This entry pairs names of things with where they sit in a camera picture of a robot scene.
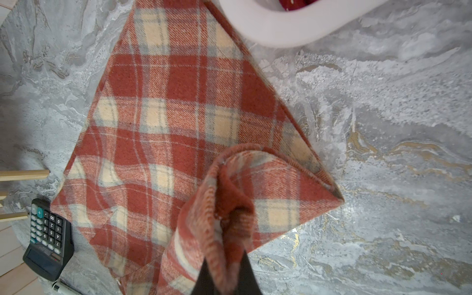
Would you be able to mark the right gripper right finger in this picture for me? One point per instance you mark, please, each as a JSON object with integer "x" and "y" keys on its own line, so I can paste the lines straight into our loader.
{"x": 247, "y": 283}

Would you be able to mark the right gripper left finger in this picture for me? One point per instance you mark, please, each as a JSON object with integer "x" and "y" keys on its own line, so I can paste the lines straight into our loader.
{"x": 204, "y": 284}

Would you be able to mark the red plaid skirt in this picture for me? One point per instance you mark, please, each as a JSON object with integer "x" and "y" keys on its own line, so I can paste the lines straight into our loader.
{"x": 187, "y": 154}

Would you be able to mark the black calculator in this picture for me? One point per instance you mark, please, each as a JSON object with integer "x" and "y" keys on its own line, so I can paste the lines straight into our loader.
{"x": 50, "y": 241}

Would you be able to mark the white plastic basket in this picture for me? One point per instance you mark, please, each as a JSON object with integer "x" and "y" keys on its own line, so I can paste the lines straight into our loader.
{"x": 268, "y": 24}

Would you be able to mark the red dotted rolled skirt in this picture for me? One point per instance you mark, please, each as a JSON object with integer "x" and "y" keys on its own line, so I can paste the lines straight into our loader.
{"x": 292, "y": 5}

